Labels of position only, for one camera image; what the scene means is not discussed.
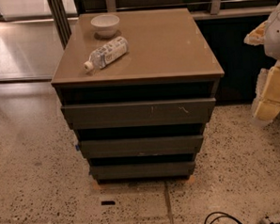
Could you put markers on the dark metal post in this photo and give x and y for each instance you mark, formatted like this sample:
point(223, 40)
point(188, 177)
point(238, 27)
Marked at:
point(61, 21)

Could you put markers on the clear plastic water bottle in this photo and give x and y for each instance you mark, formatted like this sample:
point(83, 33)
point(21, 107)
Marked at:
point(106, 54)

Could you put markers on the white ceramic bowl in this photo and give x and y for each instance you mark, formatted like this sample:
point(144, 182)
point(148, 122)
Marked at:
point(105, 25)

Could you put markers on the metal window railing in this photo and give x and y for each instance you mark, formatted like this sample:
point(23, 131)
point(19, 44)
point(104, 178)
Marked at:
point(184, 2)

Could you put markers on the brown drawer cabinet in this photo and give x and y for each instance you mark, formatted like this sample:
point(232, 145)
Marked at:
point(168, 59)

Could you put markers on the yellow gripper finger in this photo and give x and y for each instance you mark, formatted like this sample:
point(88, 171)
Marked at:
point(256, 36)
point(266, 105)

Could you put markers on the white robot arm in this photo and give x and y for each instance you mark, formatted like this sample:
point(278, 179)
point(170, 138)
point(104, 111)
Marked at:
point(272, 36)

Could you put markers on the grey drawer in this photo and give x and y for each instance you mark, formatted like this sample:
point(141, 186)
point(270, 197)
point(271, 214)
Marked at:
point(141, 146)
point(142, 170)
point(92, 116)

